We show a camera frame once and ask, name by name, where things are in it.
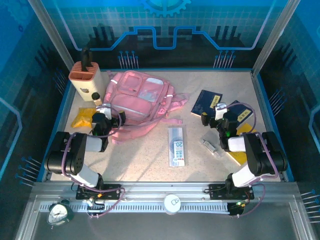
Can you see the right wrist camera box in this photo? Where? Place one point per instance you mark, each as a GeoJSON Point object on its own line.
{"type": "Point", "coordinates": [221, 110]}

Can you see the green alarm clock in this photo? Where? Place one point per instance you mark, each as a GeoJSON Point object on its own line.
{"type": "Point", "coordinates": [58, 213]}

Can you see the blue book yellow label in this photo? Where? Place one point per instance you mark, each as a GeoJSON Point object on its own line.
{"type": "Point", "coordinates": [243, 110]}
{"type": "Point", "coordinates": [203, 102]}

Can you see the aluminium frame post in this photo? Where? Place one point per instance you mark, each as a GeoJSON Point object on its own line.
{"type": "Point", "coordinates": [275, 32]}
{"type": "Point", "coordinates": [50, 30]}

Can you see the packaged ruler set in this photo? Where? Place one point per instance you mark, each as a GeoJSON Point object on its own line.
{"type": "Point", "coordinates": [177, 147]}

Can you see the yellow textbook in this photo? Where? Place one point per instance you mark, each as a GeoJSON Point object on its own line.
{"type": "Point", "coordinates": [243, 128]}

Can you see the yellow snack bag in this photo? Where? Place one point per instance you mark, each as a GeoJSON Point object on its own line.
{"type": "Point", "coordinates": [82, 118]}

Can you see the cream knife block orange top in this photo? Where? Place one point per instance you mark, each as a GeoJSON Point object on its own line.
{"type": "Point", "coordinates": [85, 85]}

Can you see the slotted aluminium rail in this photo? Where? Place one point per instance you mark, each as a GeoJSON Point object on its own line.
{"type": "Point", "coordinates": [140, 207]}

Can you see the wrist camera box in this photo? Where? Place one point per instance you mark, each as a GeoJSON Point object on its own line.
{"type": "Point", "coordinates": [103, 110]}
{"type": "Point", "coordinates": [221, 110]}

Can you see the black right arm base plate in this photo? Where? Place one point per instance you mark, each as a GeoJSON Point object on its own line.
{"type": "Point", "coordinates": [217, 191]}

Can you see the clear packaged glue stick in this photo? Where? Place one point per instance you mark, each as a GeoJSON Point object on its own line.
{"type": "Point", "coordinates": [211, 147]}

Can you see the pink student backpack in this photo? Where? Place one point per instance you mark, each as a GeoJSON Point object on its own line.
{"type": "Point", "coordinates": [135, 100]}

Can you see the small black controller board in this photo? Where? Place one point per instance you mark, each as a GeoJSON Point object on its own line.
{"type": "Point", "coordinates": [237, 208]}
{"type": "Point", "coordinates": [96, 205]}

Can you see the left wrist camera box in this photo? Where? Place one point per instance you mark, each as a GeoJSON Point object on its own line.
{"type": "Point", "coordinates": [103, 110]}

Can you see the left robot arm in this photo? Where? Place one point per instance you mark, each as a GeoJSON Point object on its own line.
{"type": "Point", "coordinates": [80, 160]}

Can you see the silver tin can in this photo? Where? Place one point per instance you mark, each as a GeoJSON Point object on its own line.
{"type": "Point", "coordinates": [172, 203]}

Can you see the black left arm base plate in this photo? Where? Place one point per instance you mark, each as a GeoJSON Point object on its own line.
{"type": "Point", "coordinates": [112, 191]}

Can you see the grey aluminium front platform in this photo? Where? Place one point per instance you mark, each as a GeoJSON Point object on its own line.
{"type": "Point", "coordinates": [160, 225]}

